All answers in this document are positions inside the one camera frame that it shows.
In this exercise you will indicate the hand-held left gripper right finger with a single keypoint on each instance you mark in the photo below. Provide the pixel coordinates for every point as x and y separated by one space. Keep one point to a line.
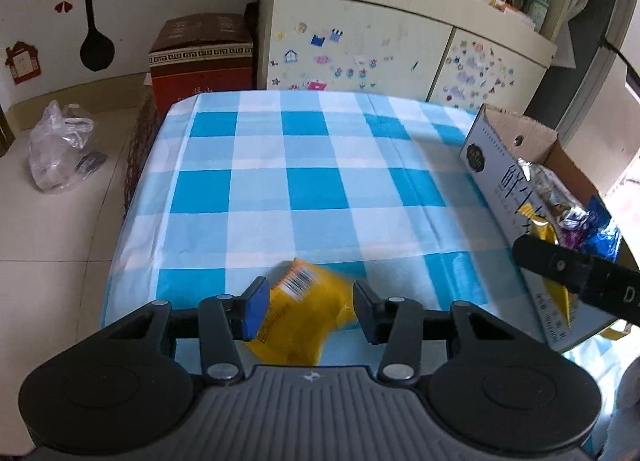
367 313

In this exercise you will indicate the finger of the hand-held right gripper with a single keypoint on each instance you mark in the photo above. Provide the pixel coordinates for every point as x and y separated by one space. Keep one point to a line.
550 258

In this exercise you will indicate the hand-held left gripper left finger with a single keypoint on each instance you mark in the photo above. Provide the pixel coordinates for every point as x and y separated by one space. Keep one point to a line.
255 308

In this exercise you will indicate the yellow snack packet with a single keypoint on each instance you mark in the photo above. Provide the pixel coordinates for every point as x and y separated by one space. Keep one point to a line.
300 316
540 226

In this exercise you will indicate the purple snack packet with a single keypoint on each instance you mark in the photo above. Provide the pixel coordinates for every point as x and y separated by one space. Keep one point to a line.
572 231

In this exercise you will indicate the blue snack packet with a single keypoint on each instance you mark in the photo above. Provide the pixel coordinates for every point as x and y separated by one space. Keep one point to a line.
602 236

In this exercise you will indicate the silver snack packet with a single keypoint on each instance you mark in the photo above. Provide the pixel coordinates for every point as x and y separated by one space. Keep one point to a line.
542 181

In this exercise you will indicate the cardboard box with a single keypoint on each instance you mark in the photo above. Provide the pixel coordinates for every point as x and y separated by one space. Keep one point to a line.
500 191

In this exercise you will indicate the white refrigerator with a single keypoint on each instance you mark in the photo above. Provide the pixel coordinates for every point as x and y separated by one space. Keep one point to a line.
600 141

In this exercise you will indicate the blue checkered tablecloth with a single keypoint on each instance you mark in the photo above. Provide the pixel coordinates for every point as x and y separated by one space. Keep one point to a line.
310 181

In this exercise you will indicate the brown and red carton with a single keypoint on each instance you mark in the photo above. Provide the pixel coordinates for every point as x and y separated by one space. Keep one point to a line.
200 66

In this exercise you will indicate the clear plastic bag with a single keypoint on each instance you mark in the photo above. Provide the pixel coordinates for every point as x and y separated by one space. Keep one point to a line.
55 151

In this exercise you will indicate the white hanging cloth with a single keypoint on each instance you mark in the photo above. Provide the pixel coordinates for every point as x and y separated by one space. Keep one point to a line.
580 1

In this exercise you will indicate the cream cabinet with stickers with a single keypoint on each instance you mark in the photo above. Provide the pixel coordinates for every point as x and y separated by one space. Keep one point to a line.
360 31

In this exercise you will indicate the flower vase wall sticker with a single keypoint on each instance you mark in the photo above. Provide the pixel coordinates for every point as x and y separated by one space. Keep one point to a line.
95 46

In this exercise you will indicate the red house wall sticker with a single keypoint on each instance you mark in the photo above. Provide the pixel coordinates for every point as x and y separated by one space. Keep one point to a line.
22 63

